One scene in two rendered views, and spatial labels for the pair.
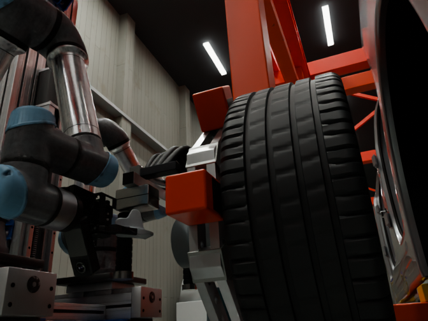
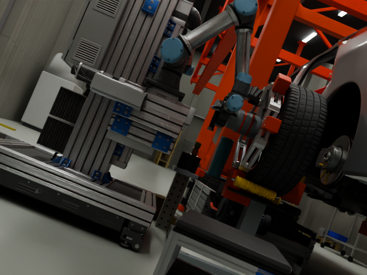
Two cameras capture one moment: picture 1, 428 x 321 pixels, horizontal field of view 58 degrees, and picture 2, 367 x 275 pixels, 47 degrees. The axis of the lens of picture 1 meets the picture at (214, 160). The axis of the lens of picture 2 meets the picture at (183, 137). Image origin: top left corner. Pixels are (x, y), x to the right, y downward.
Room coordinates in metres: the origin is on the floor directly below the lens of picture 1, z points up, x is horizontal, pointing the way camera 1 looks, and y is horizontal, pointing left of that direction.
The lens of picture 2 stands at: (-1.25, 1.27, 0.48)
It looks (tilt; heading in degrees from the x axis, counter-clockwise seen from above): 3 degrees up; 337
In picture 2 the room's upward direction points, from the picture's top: 22 degrees clockwise
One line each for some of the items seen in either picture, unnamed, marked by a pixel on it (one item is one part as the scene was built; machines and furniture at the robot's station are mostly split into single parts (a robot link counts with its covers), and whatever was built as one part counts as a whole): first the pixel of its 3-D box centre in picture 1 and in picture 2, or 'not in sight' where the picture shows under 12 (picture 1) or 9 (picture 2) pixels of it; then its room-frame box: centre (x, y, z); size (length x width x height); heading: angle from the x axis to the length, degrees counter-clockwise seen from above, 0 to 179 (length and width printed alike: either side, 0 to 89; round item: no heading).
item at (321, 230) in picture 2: not in sight; (315, 232); (6.62, -6.11, 0.18); 1.24 x 0.86 x 0.35; 160
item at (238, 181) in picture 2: not in sight; (255, 188); (0.79, -0.12, 0.51); 0.29 x 0.06 x 0.06; 70
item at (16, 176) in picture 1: (19, 194); (234, 102); (0.58, 0.32, 0.85); 0.11 x 0.08 x 0.09; 160
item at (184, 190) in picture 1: (195, 199); (271, 124); (0.64, 0.04, 0.85); 0.09 x 0.08 x 0.07; 160
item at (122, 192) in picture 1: (137, 199); not in sight; (0.85, 0.18, 0.93); 0.09 x 0.05 x 0.05; 70
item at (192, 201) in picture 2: not in sight; (224, 219); (2.43, -1.03, 0.14); 2.47 x 0.85 x 0.27; 160
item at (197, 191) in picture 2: not in sight; (194, 190); (2.57, -0.67, 0.28); 2.47 x 0.09 x 0.22; 160
